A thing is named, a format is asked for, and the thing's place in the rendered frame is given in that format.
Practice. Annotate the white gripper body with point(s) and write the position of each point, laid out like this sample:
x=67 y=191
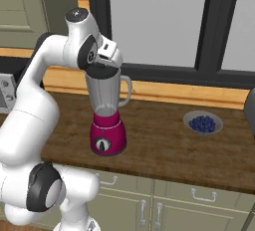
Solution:
x=117 y=56

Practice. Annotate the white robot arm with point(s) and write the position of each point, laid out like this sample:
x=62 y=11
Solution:
x=30 y=125

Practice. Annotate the black blender lid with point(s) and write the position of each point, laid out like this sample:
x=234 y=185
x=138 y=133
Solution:
x=103 y=72

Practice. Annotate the magenta base glass blender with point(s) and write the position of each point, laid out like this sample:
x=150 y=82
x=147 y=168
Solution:
x=108 y=132

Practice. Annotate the blueberries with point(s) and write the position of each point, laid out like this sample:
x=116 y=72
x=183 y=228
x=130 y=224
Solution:
x=202 y=124

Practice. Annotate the stainless steel knobbed appliance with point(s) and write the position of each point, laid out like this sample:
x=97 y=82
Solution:
x=6 y=92

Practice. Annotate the grey bowl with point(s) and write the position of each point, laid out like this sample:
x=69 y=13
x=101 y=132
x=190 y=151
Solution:
x=217 y=123

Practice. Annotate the grey-green drawer front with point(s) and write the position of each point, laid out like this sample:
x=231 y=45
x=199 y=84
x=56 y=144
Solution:
x=132 y=182
x=229 y=196

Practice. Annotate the dark grey appliance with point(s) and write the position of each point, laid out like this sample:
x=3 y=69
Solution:
x=250 y=109

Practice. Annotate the grey-green cupboard door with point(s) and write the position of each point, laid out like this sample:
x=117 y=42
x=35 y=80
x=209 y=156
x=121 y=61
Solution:
x=199 y=218
x=116 y=211

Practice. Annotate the black window frame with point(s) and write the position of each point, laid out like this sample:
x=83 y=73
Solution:
x=205 y=26

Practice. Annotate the grey-green wall cupboard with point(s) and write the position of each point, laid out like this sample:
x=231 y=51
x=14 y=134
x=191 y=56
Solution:
x=20 y=6

